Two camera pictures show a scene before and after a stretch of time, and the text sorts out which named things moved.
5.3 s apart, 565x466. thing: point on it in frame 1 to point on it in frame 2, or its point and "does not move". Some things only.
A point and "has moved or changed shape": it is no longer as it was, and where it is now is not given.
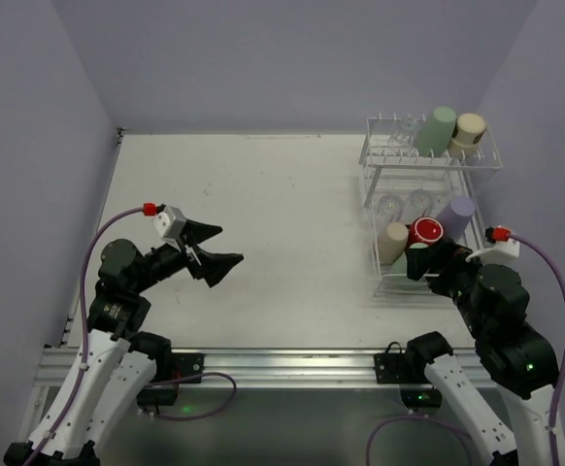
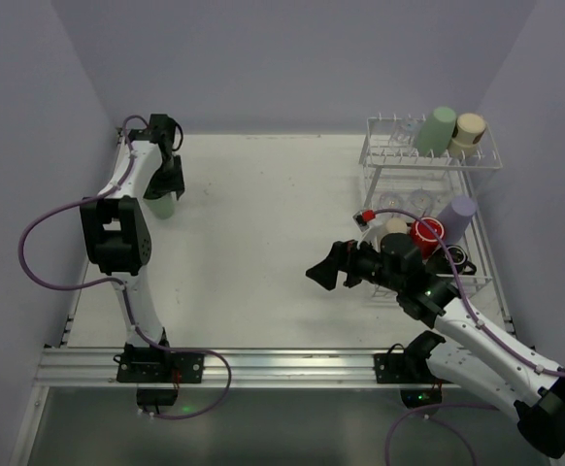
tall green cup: (435, 135) does not move
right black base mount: (392, 368) does not move
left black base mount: (181, 368) does not move
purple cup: (455, 216) does not move
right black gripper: (438, 268) to (350, 265)
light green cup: (399, 279) has moved or changed shape
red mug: (424, 229) does not move
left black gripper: (192, 257) to (167, 176)
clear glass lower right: (421, 200) does not move
